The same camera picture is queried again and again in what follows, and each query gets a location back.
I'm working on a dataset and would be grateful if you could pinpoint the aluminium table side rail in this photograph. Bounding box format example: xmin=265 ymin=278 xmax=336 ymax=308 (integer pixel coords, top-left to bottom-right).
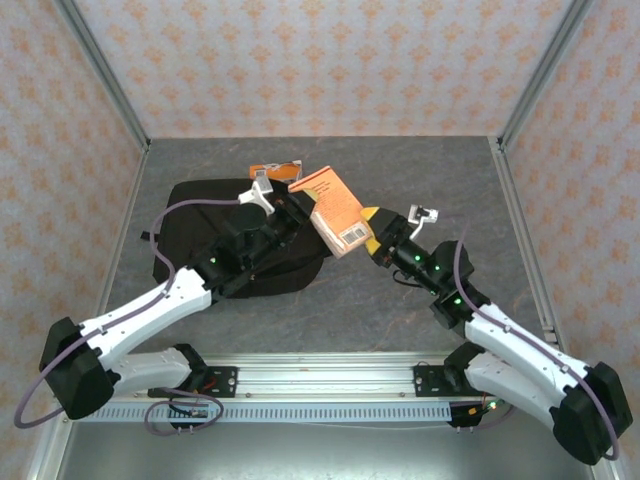
xmin=79 ymin=144 xmax=151 ymax=361
xmin=492 ymin=137 xmax=571 ymax=361

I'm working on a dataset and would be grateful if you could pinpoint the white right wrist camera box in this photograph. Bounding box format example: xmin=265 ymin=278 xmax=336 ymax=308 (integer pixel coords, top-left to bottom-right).
xmin=407 ymin=203 xmax=441 ymax=239

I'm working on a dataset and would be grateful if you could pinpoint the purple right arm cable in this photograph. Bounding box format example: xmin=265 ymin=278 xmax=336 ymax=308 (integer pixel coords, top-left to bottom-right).
xmin=452 ymin=222 xmax=621 ymax=461

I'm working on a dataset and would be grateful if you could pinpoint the aluminium frame post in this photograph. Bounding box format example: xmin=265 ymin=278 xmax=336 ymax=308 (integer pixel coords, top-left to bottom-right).
xmin=499 ymin=0 xmax=596 ymax=149
xmin=27 ymin=399 xmax=76 ymax=480
xmin=52 ymin=0 xmax=151 ymax=151

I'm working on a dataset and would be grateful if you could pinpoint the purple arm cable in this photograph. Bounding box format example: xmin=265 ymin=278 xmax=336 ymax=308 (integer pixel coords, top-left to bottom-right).
xmin=452 ymin=222 xmax=621 ymax=461
xmin=13 ymin=198 xmax=246 ymax=437

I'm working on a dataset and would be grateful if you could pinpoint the grey metal shelf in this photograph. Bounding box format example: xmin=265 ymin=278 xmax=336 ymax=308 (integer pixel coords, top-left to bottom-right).
xmin=54 ymin=422 xmax=601 ymax=480

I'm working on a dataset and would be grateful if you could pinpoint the orange and white book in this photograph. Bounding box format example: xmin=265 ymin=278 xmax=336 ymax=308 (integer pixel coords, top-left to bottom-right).
xmin=249 ymin=159 xmax=304 ymax=182

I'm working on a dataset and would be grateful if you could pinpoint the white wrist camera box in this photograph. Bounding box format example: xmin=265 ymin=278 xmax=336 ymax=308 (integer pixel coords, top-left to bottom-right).
xmin=407 ymin=203 xmax=441 ymax=239
xmin=237 ymin=179 xmax=276 ymax=214

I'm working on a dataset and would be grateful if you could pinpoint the orange paperback book with barcode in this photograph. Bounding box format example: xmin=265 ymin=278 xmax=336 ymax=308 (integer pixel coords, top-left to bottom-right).
xmin=288 ymin=165 xmax=374 ymax=260

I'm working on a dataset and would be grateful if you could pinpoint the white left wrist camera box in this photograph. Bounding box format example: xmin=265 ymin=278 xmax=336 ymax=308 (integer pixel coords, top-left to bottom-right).
xmin=237 ymin=179 xmax=276 ymax=214

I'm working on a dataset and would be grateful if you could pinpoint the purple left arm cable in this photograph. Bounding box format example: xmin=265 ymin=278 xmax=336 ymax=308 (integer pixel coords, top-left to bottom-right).
xmin=13 ymin=198 xmax=246 ymax=437

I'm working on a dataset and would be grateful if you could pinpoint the white slotted cable duct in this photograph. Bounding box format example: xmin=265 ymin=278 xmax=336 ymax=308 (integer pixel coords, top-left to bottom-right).
xmin=74 ymin=403 xmax=454 ymax=424

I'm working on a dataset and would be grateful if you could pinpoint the black backpack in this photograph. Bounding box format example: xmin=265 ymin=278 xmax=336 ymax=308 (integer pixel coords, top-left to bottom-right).
xmin=149 ymin=178 xmax=334 ymax=300

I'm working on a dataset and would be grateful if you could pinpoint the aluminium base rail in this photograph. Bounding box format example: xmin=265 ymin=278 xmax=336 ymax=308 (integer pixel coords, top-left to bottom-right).
xmin=52 ymin=352 xmax=599 ymax=401

